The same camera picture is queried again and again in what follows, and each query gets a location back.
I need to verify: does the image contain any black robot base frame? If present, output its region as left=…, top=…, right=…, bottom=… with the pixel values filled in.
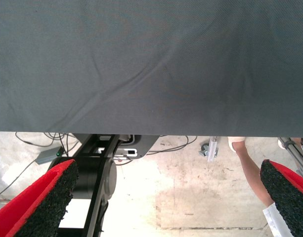
left=48, top=134, right=117, bottom=237

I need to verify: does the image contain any grey caster wheel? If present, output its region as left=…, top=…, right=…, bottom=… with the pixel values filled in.
left=199, top=144, right=211, bottom=158

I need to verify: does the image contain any person bare lower leg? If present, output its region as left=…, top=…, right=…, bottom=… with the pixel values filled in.
left=234, top=142, right=274, bottom=208

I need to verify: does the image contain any white garment hem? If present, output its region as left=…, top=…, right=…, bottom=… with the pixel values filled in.
left=262, top=202, right=294, bottom=237

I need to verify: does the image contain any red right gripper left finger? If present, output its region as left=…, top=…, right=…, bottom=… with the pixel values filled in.
left=0, top=159, right=80, bottom=237

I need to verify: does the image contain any thin black floor cable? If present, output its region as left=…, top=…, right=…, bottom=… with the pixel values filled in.
left=15, top=132, right=78, bottom=158
left=0, top=159, right=38, bottom=203
left=146, top=135, right=198, bottom=155

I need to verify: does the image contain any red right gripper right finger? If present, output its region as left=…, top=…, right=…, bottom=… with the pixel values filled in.
left=259, top=159, right=303, bottom=237

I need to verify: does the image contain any aluminium profile bar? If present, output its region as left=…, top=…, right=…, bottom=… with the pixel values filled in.
left=207, top=136, right=220, bottom=163

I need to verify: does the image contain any grey power adapter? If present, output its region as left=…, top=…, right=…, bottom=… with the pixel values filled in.
left=36, top=146, right=64, bottom=165

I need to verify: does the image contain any dark grey table cloth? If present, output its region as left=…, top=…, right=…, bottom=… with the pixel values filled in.
left=0, top=0, right=303, bottom=138

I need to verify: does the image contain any grey metal stand leg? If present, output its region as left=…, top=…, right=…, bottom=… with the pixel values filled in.
left=279, top=137, right=303, bottom=173

